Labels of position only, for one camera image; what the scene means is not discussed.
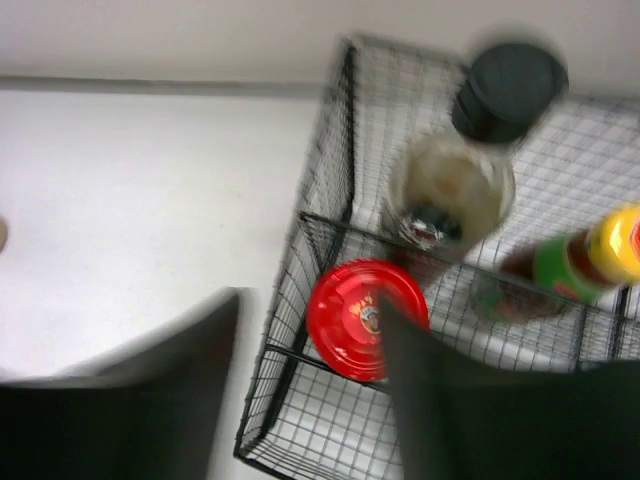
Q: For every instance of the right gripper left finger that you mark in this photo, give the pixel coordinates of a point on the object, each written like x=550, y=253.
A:
x=147, y=411

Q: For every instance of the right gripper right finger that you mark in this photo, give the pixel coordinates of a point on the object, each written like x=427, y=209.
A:
x=458, y=418

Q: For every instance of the red lid sauce jar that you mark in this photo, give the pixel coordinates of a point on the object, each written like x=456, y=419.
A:
x=343, y=314

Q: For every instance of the yellow cap green label bottle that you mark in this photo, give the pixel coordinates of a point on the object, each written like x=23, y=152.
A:
x=571, y=267

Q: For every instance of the tall black cap sauce bottle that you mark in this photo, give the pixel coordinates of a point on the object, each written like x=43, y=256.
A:
x=453, y=184

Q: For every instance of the black cap shaker back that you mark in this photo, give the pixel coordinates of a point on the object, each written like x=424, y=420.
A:
x=3, y=234

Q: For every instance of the black wire basket rack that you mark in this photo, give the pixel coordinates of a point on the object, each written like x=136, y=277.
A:
x=301, y=419

